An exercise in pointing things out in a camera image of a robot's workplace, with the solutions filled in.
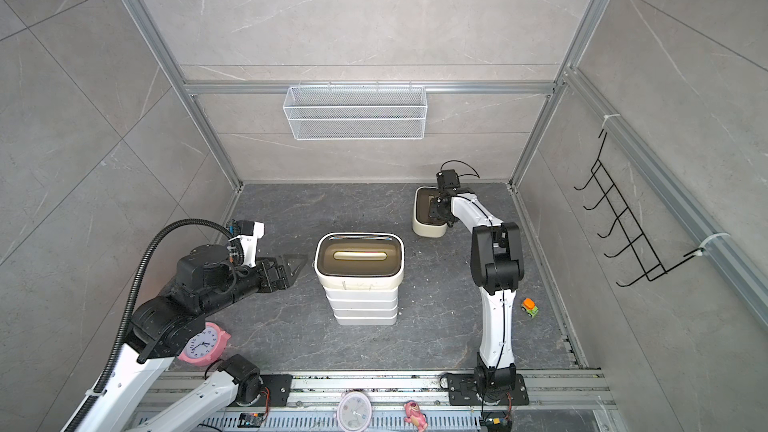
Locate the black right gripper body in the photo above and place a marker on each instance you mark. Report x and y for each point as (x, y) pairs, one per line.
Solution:
(437, 211)

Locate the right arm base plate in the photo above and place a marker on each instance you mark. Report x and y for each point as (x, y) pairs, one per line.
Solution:
(466, 389)

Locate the brown lid tissue box back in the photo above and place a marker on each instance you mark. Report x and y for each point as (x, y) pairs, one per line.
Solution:
(423, 224)

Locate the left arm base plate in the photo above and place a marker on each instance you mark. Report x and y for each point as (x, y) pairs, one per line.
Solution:
(266, 390)

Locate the grey lid tissue box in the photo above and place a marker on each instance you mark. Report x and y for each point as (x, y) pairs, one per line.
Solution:
(366, 295)
(344, 304)

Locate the grey lid tissue box front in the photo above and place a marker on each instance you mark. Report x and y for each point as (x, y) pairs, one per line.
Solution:
(344, 304)

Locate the grey lid tissue box back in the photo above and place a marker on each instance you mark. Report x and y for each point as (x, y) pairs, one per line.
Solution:
(366, 295)

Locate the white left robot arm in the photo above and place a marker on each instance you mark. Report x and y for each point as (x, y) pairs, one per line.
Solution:
(151, 336)

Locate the pink alarm clock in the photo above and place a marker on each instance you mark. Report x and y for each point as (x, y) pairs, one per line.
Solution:
(206, 347)

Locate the bamboo lid tissue box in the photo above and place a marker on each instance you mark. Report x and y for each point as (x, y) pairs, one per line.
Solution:
(357, 313)
(366, 321)

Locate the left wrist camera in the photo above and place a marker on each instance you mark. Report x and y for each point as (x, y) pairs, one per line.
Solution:
(244, 240)

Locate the brown lid tissue box front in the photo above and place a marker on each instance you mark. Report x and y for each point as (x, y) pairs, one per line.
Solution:
(360, 261)

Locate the black wire hook rack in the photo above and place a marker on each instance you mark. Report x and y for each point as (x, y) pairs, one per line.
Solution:
(626, 224)

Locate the brown lid tissue box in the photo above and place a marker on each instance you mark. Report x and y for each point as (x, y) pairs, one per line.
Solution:
(360, 261)
(423, 224)

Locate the small orange green toy car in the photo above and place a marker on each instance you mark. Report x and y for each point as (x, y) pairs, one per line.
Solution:
(530, 307)

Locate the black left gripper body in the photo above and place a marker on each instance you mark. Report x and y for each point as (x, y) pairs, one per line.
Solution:
(268, 284)

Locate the pink bear figurine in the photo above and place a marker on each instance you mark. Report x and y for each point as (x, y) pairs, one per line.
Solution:
(415, 417)

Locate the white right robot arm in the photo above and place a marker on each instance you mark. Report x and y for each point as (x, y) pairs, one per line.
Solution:
(497, 268)

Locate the white wire mesh basket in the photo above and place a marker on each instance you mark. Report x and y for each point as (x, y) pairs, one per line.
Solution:
(361, 112)

